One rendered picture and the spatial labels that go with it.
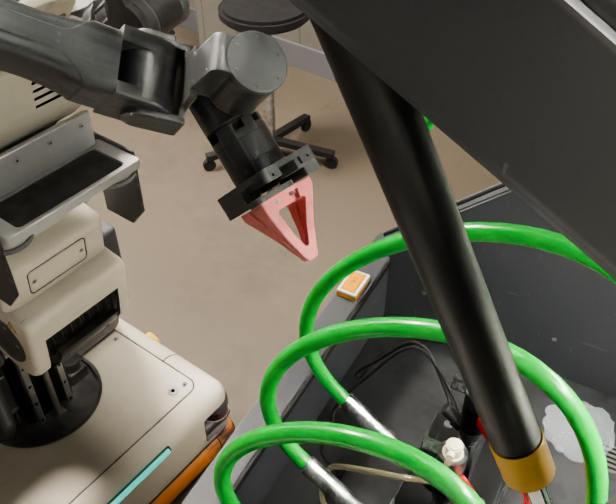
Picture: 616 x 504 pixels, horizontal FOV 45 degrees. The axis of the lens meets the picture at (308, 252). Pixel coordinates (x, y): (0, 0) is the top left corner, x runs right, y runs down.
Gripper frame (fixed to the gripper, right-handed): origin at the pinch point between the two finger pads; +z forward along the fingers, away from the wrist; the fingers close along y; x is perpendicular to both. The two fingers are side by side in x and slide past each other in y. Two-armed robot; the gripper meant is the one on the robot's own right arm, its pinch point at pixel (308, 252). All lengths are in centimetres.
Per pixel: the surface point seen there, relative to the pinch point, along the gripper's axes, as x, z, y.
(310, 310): -6.9, 3.8, 6.2
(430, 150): -25, -5, 47
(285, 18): 127, -56, -134
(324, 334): -13.0, 3.9, 16.4
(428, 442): -2.9, 20.7, 5.5
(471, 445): 4.9, 26.8, 0.6
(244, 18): 117, -63, -141
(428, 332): -11.1, 6.1, 24.6
